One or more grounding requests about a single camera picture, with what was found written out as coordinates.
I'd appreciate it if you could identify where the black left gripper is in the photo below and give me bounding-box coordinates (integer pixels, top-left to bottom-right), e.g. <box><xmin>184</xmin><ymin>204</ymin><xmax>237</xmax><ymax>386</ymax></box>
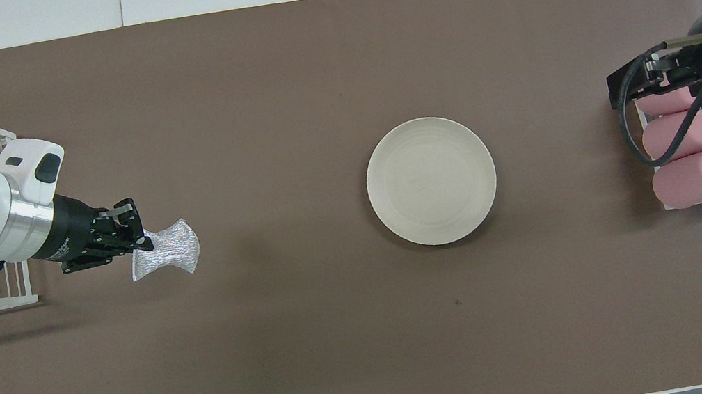
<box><xmin>26</xmin><ymin>180</ymin><xmax>158</xmax><ymax>280</ymax></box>

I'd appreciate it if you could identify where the silver metallic sponge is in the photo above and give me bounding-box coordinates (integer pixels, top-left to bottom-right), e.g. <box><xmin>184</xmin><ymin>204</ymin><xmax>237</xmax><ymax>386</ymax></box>
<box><xmin>123</xmin><ymin>216</ymin><xmax>205</xmax><ymax>284</ymax></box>

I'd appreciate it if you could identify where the round cream plate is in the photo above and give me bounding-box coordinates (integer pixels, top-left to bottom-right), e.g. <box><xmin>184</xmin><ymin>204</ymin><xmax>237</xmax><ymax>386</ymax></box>
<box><xmin>358</xmin><ymin>108</ymin><xmax>507</xmax><ymax>256</ymax></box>

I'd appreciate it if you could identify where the pink plastic cup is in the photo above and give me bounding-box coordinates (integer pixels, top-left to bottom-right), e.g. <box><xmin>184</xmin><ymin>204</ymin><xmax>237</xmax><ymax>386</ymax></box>
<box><xmin>638</xmin><ymin>109</ymin><xmax>702</xmax><ymax>167</ymax></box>
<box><xmin>633</xmin><ymin>83</ymin><xmax>702</xmax><ymax>120</ymax></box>
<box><xmin>648</xmin><ymin>152</ymin><xmax>702</xmax><ymax>213</ymax></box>

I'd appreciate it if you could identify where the brown table mat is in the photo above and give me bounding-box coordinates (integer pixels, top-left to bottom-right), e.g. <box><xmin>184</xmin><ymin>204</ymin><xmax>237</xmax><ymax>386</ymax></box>
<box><xmin>0</xmin><ymin>0</ymin><xmax>702</xmax><ymax>394</ymax></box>

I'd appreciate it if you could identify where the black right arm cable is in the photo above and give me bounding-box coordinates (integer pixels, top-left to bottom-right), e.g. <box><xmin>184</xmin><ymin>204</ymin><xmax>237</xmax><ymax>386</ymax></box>
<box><xmin>608</xmin><ymin>31</ymin><xmax>702</xmax><ymax>172</ymax></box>

